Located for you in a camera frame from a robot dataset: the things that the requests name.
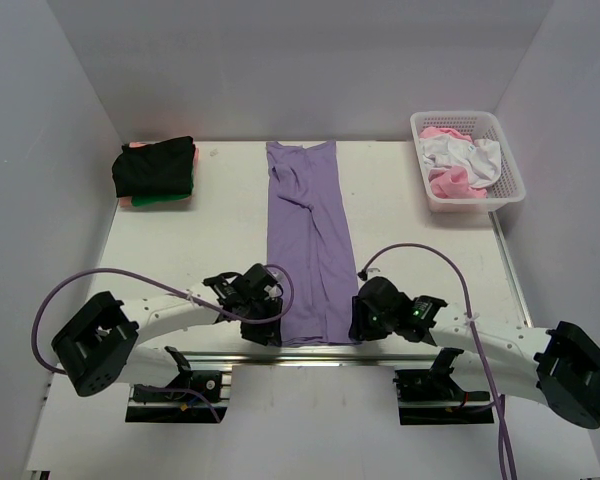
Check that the aluminium table edge rail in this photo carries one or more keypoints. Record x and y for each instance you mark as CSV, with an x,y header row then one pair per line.
x,y
298,356

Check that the white garment in basket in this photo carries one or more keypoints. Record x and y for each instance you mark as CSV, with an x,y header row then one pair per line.
x,y
481,159

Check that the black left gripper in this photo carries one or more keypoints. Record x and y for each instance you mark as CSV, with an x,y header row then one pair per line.
x,y
268,331

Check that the green folded t-shirt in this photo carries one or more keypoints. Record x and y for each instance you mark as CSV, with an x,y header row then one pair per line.
x,y
142,201

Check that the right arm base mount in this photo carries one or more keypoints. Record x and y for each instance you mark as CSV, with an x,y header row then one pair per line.
x,y
429,397

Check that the black folded t-shirt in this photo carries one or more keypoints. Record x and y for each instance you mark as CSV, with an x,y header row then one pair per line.
x,y
162,169

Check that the pink garment in basket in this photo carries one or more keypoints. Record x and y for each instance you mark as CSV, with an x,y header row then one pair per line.
x,y
454,183

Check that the pink plastic laundry basket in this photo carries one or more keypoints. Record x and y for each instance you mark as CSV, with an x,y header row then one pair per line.
x,y
478,125

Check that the purple t-shirt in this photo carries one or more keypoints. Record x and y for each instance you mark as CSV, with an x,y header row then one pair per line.
x,y
308,235

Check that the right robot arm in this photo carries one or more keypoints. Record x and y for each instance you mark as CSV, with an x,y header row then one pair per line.
x,y
558,368

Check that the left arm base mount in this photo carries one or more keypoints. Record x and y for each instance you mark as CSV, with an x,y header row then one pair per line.
x,y
192,396

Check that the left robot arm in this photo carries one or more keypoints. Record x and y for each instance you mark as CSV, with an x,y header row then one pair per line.
x,y
106,341

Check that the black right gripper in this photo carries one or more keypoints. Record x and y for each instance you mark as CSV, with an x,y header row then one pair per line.
x,y
360,329

